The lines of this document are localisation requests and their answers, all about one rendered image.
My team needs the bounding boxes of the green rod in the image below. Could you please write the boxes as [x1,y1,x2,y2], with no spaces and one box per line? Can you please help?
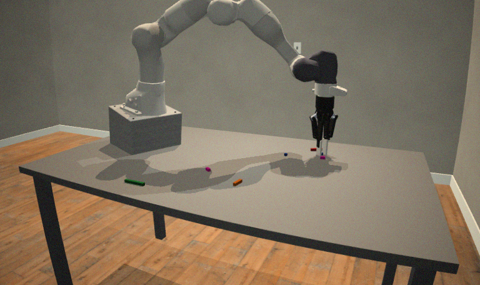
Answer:
[124,179,145,186]

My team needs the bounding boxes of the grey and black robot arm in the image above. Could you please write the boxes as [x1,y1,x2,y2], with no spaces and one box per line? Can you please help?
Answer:
[120,0,348,116]

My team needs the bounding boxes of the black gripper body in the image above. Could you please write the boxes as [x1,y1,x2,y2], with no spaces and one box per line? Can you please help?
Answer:
[315,95,334,122]

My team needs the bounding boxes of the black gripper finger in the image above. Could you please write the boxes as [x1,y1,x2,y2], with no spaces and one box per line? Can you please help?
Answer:
[322,113,338,155]
[309,114,326,156]

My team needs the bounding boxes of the orange rod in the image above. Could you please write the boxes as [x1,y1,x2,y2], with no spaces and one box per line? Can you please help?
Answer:
[233,179,243,186]

